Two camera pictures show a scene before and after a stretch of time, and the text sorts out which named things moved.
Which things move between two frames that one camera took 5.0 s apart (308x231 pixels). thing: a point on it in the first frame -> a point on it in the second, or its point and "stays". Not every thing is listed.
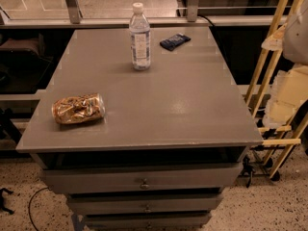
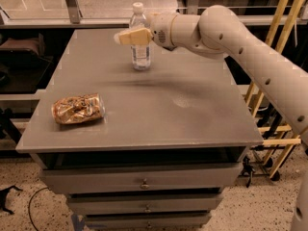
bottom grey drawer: x=148 y=220 stays
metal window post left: x=72 y=3 stays
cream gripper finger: x=274 y=41 -> x=160 y=24
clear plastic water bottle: x=140 y=33 stays
